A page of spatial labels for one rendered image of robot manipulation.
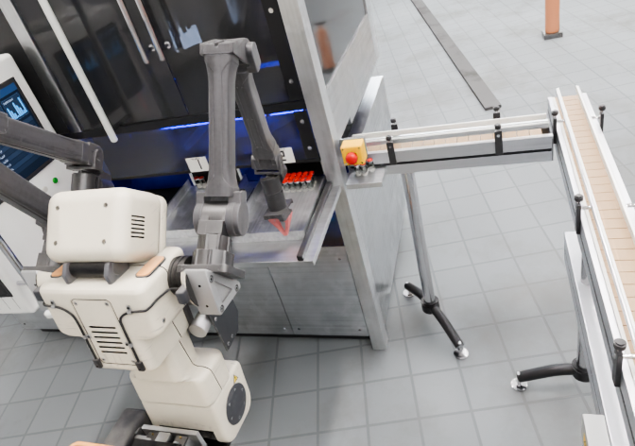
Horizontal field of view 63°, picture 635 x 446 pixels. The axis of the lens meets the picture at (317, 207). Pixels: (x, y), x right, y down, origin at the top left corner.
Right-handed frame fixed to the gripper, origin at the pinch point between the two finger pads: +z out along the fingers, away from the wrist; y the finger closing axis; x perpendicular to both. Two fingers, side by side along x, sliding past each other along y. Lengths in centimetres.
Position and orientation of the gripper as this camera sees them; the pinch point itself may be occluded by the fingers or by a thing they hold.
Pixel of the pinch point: (285, 232)
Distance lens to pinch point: 160.1
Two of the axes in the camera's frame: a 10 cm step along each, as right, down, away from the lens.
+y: 2.5, -4.7, 8.5
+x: -9.4, 0.8, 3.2
